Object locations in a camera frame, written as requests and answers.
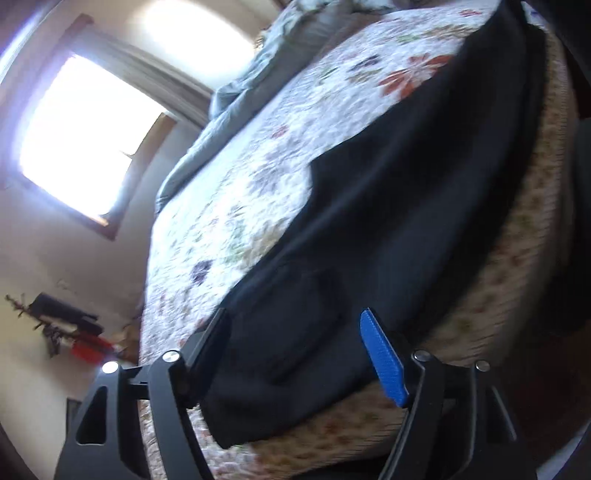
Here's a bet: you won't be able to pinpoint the grey blue duvet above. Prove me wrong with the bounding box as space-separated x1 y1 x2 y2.
155 1 400 213

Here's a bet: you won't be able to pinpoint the black pants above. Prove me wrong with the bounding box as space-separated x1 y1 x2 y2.
200 1 546 448

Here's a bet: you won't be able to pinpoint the wooden coat rack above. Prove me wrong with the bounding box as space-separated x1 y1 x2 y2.
4 295 139 365

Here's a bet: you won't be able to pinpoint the floral quilted bedspread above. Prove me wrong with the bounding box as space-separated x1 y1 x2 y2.
141 1 572 479

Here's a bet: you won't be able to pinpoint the grey window curtain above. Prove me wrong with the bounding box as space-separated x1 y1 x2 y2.
85 29 212 129

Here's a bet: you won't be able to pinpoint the red hanging bag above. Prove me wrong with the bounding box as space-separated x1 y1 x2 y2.
71 338 115 365

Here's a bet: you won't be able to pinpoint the black hanging garment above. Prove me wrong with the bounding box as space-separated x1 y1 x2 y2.
29 293 104 336

